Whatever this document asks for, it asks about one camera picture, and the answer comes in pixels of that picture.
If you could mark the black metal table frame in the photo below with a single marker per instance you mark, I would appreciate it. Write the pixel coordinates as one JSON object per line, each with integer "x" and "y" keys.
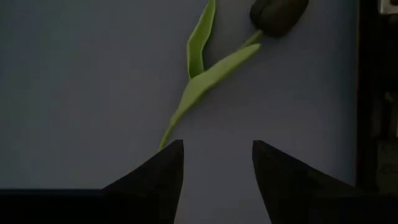
{"x": 368, "y": 93}

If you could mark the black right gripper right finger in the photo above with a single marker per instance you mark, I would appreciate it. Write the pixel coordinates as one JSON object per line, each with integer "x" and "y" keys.
{"x": 280, "y": 186}

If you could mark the dark tulip with green leaves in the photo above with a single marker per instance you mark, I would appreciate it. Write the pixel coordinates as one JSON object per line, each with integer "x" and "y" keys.
{"x": 205, "y": 81}

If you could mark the blue table mat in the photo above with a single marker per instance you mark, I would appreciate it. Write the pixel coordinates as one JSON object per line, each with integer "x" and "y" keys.
{"x": 93, "y": 93}

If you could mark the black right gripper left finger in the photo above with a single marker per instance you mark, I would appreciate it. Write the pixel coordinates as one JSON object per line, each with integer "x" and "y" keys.
{"x": 155, "y": 186}

